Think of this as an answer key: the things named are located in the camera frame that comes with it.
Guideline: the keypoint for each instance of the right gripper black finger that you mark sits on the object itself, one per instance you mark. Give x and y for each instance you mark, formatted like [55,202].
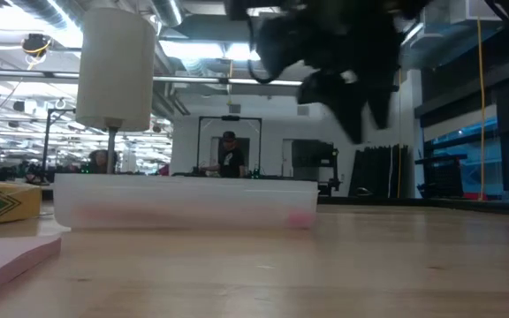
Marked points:
[380,108]
[347,106]

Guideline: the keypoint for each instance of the translucent plastic storage bin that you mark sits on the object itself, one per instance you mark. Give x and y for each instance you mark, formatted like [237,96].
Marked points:
[184,199]

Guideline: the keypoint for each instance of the pale pink sticky note pad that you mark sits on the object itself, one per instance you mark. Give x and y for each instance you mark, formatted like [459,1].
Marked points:
[2,260]

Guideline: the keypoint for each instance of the black equipment cart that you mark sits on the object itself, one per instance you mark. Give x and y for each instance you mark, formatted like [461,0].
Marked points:
[312,154]

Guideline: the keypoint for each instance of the black curtain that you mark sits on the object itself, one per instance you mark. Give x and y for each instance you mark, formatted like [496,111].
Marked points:
[376,172]

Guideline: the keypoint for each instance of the black shelf rack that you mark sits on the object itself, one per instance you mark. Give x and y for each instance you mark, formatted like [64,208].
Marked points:
[442,176]

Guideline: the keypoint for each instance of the person with cap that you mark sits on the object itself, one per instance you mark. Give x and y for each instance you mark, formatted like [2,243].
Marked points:
[230,161]

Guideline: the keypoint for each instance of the long ceiling light strip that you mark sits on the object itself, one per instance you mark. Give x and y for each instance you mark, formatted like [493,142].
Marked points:
[192,80]

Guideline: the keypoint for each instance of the grey metal pole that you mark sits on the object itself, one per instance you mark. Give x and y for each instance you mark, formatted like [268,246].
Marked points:
[111,150]

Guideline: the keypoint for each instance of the black ceiling lamp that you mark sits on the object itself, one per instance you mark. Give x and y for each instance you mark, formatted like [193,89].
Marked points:
[35,44]

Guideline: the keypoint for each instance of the black tripod stand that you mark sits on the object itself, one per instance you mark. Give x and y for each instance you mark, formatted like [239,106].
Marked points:
[46,141]

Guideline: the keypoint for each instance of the yellow green crayon box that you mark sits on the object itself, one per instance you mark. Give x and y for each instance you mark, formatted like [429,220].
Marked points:
[11,203]

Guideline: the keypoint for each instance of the black metal frame rig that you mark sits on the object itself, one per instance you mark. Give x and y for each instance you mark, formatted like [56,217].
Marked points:
[210,118]

